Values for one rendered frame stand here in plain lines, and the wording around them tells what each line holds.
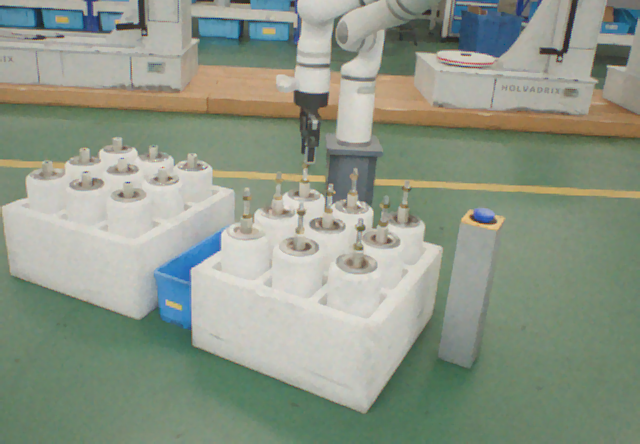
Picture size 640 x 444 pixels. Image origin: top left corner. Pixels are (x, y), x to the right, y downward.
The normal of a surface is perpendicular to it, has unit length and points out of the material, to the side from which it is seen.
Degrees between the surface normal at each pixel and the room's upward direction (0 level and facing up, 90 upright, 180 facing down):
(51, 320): 0
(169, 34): 90
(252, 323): 90
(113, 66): 90
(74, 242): 90
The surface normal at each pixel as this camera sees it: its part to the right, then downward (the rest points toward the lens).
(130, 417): 0.07, -0.92
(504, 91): 0.04, 0.39
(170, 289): -0.44, 0.35
